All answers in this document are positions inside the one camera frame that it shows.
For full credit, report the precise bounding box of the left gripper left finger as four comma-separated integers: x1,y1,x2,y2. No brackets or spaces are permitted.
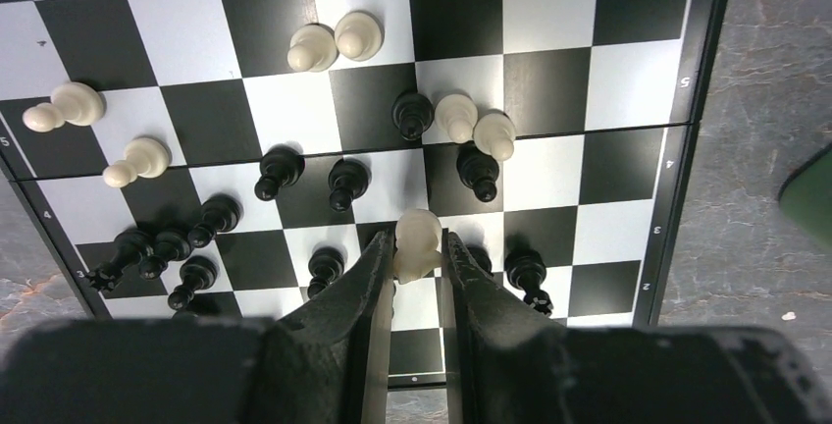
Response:
243,231,394,423

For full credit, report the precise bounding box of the white chess knight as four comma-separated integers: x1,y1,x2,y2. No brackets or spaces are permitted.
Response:
393,209,442,285

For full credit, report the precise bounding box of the black white chessboard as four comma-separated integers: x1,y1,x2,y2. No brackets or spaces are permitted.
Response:
0,0,740,391

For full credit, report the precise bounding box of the white pawn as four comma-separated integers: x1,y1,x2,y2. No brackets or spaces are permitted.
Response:
435,93,479,144
102,137,171,188
335,11,384,62
22,81,105,133
473,112,516,162
286,24,338,73

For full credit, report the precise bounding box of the green square tray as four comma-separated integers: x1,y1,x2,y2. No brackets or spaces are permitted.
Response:
778,144,831,252

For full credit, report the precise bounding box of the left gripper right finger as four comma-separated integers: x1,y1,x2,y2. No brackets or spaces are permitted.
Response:
441,229,572,423

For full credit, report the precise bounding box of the black pawn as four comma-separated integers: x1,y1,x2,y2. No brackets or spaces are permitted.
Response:
254,145,305,201
391,91,435,141
167,256,218,311
328,159,371,212
456,144,499,203
307,246,345,299
138,228,192,281
187,193,242,248

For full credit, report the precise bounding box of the black chess queen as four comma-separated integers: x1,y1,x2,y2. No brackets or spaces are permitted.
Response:
84,228,153,292

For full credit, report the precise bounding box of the black chess piece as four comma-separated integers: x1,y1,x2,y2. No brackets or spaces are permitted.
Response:
504,249,553,317

